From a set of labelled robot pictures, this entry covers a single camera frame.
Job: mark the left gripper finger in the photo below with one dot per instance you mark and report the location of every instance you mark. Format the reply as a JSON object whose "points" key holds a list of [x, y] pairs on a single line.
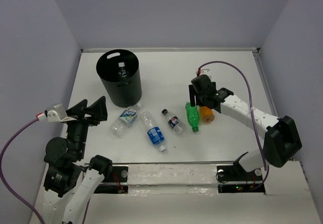
{"points": [[77, 111], [97, 111]]}

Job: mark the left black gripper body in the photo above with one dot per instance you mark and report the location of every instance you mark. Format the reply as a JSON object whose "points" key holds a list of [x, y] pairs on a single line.
{"points": [[78, 128]]}

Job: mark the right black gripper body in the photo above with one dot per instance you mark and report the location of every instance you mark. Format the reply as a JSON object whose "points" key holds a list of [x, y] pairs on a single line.
{"points": [[199, 99]]}

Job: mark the green plastic bottle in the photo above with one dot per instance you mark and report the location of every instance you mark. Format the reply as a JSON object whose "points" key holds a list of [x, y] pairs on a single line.
{"points": [[192, 116]]}

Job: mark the orange juice bottle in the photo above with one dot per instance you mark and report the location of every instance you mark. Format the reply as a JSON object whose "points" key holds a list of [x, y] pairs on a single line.
{"points": [[206, 114]]}

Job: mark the white green label bottle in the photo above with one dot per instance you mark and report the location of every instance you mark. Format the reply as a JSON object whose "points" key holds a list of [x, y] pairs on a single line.
{"points": [[125, 121]]}

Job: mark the Pepsi label small bottle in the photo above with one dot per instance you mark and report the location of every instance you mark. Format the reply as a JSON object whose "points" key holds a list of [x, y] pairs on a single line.
{"points": [[174, 122]]}

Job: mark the blue label water bottle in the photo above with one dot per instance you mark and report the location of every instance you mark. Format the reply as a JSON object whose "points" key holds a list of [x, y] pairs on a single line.
{"points": [[153, 131]]}

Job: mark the clear label-free plastic bottle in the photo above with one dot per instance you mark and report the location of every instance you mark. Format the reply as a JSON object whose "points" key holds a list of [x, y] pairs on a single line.
{"points": [[123, 73]]}

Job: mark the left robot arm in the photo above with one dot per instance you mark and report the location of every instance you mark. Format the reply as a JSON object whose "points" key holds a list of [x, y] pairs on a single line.
{"points": [[67, 186]]}

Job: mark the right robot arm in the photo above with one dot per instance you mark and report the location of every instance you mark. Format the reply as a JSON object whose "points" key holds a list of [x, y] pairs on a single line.
{"points": [[280, 136]]}

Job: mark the black cylindrical bin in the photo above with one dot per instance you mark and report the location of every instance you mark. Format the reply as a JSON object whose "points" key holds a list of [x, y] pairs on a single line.
{"points": [[122, 93]]}

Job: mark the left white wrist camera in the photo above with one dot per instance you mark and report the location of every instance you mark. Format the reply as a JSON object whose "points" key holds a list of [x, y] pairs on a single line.
{"points": [[55, 113]]}

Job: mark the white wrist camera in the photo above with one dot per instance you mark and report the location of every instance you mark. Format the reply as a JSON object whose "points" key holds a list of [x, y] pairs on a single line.
{"points": [[204, 72], [55, 113]]}

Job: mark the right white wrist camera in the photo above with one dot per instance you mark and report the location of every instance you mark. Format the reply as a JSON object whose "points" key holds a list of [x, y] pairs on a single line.
{"points": [[204, 72]]}

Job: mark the aluminium table edge rail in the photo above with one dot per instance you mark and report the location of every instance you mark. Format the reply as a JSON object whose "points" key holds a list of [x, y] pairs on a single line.
{"points": [[166, 49]]}

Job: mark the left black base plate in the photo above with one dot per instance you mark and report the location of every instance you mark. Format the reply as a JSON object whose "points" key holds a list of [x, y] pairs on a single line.
{"points": [[116, 182]]}

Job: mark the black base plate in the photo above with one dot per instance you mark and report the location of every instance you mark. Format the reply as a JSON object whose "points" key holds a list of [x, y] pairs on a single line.
{"points": [[233, 179], [116, 182]]}

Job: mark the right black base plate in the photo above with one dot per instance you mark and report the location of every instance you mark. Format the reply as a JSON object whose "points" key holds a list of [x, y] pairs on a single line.
{"points": [[233, 179]]}

